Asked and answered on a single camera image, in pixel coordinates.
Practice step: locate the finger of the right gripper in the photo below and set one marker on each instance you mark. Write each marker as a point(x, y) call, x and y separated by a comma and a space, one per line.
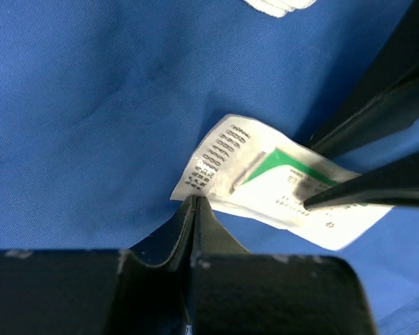
point(394, 184)
point(384, 101)

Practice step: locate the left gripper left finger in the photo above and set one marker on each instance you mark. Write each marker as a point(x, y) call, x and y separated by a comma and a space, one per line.
point(168, 247)

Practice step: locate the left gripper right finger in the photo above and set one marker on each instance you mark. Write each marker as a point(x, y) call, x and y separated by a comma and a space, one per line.
point(209, 236)

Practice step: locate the suture packet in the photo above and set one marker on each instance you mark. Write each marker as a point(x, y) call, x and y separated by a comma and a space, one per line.
point(247, 168)

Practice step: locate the white gauze stack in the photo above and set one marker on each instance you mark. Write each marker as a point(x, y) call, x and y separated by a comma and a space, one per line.
point(279, 8)

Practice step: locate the blue surgical drape cloth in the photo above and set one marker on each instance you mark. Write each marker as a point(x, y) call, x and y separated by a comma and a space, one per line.
point(103, 103)

